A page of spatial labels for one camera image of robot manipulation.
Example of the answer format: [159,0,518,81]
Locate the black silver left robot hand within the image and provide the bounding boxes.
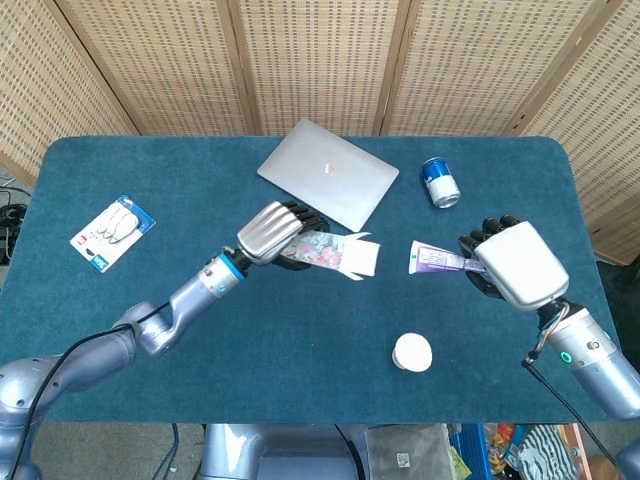
[234,200,331,272]

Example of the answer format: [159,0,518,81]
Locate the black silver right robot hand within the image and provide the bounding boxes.
[457,214,571,312]

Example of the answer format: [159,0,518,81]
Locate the floral toothpaste box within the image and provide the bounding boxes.
[282,230,381,285]

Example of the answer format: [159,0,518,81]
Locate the purple toothpaste tube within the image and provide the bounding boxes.
[408,239,486,276]

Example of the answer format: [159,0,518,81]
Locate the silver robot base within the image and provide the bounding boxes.
[198,423,371,480]

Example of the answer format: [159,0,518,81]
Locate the silver closed laptop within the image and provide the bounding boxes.
[256,117,401,234]

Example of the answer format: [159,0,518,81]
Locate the blue white drink can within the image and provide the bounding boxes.
[420,156,461,209]

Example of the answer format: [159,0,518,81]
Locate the blue felt table mat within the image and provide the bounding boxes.
[0,135,615,425]

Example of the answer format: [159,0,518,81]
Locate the white round lid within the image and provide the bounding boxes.
[391,332,434,374]

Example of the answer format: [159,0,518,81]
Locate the blister pack of white hooks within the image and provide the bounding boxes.
[69,194,157,274]

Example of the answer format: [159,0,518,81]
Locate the woven bamboo folding screen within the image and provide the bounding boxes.
[0,0,640,266]

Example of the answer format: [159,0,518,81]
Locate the colourful snack packages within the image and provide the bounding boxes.
[482,423,526,476]

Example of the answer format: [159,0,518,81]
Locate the black white striped cloth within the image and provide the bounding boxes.
[517,424,584,480]

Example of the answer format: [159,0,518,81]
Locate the blue plastic crate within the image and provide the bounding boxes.
[449,423,489,480]

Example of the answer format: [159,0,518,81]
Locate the grey bag with QR label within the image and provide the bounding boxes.
[363,424,457,480]

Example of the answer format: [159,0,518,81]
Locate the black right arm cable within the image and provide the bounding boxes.
[521,357,619,464]

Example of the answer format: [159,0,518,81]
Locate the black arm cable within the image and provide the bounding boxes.
[12,299,174,480]
[521,357,619,464]

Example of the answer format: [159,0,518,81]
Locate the blue cable under table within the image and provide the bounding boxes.
[152,423,181,480]

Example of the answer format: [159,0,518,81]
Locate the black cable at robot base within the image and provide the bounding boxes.
[334,423,366,480]

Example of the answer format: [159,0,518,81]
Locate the tangle of black floor cables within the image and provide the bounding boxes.
[0,172,31,266]

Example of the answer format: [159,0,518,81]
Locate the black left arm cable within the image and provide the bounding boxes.
[12,299,174,480]

